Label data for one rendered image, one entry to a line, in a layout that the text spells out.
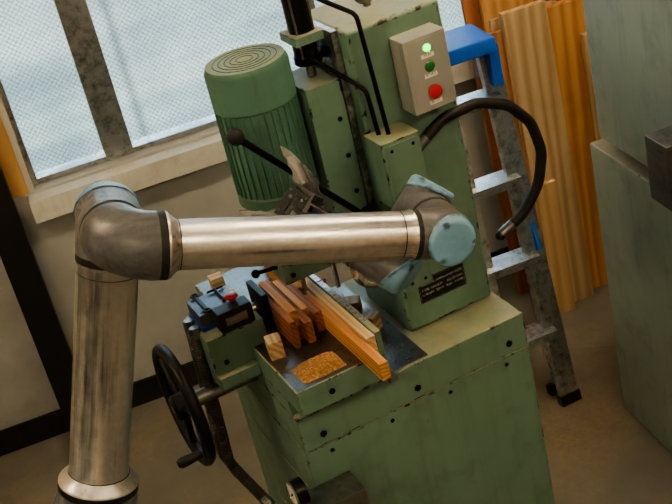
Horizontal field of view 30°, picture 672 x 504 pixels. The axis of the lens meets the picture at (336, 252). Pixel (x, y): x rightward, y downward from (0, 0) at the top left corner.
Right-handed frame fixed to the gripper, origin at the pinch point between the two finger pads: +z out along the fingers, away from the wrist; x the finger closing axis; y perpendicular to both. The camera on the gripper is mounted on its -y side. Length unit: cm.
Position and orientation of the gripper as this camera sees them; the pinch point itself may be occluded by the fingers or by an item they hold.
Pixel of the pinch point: (260, 178)
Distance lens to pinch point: 247.6
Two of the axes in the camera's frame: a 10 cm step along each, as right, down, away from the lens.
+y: -2.7, -0.9, -9.6
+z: -8.0, -5.3, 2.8
